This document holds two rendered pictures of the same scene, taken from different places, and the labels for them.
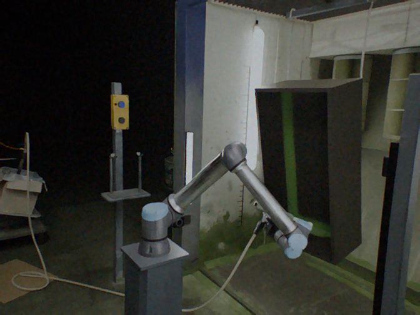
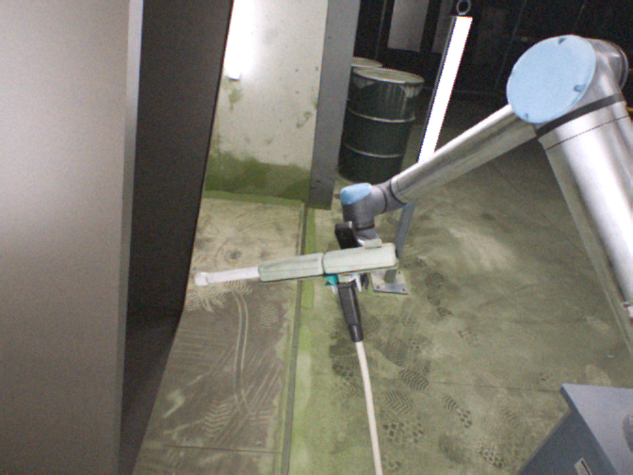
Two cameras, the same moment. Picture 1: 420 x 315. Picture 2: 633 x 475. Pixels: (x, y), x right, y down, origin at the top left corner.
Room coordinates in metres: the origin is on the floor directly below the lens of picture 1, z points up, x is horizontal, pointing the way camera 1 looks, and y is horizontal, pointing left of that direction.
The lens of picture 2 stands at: (2.73, -0.10, 1.32)
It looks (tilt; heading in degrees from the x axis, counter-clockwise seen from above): 33 degrees down; 212
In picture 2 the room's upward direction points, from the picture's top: 7 degrees clockwise
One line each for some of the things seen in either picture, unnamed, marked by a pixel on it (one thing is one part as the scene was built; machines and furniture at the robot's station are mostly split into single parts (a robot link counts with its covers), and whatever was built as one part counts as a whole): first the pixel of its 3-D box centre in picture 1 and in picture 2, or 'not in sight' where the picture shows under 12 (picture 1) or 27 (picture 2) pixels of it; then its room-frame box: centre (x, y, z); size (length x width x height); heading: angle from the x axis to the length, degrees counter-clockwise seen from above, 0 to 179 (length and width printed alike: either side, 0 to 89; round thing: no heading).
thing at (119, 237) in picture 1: (118, 185); not in sight; (2.75, 0.75, 0.82); 0.06 x 0.06 x 1.64; 35
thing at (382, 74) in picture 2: not in sight; (387, 76); (-0.20, -1.45, 0.86); 0.54 x 0.54 x 0.01
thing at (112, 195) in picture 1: (126, 174); not in sight; (2.62, 0.66, 0.95); 0.26 x 0.15 x 0.32; 125
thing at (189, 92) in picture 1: (187, 145); not in sight; (2.96, 0.21, 1.14); 0.18 x 0.18 x 2.29; 35
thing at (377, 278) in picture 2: not in sight; (388, 281); (1.09, -0.60, 0.01); 0.20 x 0.20 x 0.01; 35
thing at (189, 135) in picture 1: (188, 169); not in sight; (2.85, 0.19, 0.96); 0.06 x 0.02 x 0.63; 125
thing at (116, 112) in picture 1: (119, 112); not in sight; (2.70, 0.72, 1.42); 0.12 x 0.06 x 0.26; 125
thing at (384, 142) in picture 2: not in sight; (378, 128); (-0.20, -1.45, 0.44); 0.59 x 0.58 x 0.89; 50
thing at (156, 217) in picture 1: (155, 219); not in sight; (1.98, 0.32, 0.83); 0.17 x 0.15 x 0.18; 161
